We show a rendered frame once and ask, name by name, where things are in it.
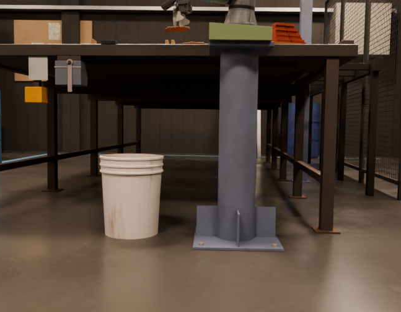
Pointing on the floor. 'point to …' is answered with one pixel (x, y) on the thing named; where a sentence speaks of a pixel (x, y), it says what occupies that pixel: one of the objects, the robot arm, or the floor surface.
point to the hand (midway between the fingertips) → (177, 28)
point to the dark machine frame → (356, 71)
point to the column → (237, 158)
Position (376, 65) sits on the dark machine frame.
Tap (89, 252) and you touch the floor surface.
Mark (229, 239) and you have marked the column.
